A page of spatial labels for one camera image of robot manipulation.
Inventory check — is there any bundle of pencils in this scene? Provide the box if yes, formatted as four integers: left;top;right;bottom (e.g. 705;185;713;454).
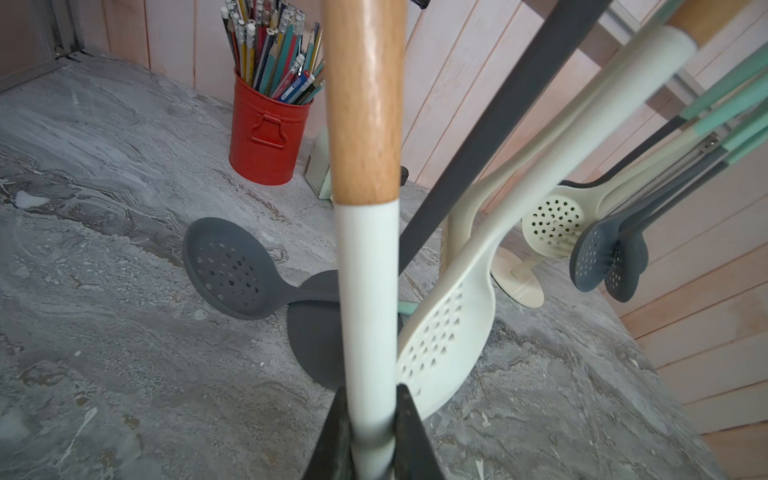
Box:
220;0;326;106

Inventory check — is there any grey skimmer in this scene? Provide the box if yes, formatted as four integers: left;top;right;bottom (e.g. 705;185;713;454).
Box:
181;217;339;320
605;128;767;303

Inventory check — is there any large cream skimmer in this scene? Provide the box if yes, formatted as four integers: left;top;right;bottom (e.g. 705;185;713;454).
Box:
323;1;407;479

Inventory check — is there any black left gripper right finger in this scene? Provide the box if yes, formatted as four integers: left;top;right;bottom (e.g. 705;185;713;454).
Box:
394;383;444;480

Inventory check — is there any grey utensil rack stand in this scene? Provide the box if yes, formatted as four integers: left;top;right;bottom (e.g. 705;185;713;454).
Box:
287;0;610;391

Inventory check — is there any grey skimmer behind grey rack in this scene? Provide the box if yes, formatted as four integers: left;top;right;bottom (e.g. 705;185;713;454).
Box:
181;217;339;320

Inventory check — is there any red metal pencil cup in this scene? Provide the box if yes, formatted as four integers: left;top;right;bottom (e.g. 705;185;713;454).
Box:
229;76;311;186

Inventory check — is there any grey skimmer front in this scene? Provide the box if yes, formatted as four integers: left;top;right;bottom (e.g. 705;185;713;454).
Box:
605;128;767;303

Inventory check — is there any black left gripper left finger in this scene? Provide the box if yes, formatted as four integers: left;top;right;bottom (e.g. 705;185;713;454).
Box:
303;387;354;480

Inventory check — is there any mint green pencil sharpener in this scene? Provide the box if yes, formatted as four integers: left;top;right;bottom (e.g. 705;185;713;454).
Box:
304;128;333;200

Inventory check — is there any cream utensil rack stand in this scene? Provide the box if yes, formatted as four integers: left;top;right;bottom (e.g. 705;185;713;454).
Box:
491;247;545;309

